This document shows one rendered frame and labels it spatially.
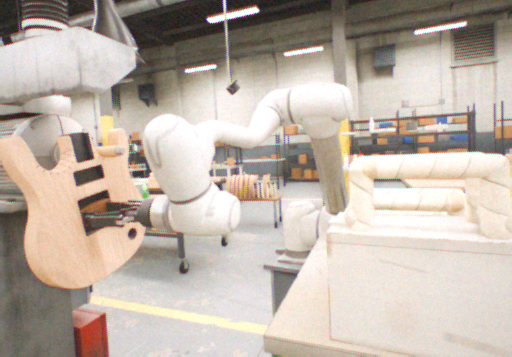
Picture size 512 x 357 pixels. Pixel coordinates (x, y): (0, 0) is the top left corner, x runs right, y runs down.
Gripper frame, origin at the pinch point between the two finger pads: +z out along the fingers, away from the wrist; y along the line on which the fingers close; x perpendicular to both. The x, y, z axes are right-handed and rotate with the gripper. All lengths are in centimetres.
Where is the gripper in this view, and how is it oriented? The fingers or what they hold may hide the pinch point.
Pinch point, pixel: (98, 211)
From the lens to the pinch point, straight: 93.7
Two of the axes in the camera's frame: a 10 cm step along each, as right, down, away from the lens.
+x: -1.2, -9.7, -2.0
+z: -9.3, 0.5, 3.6
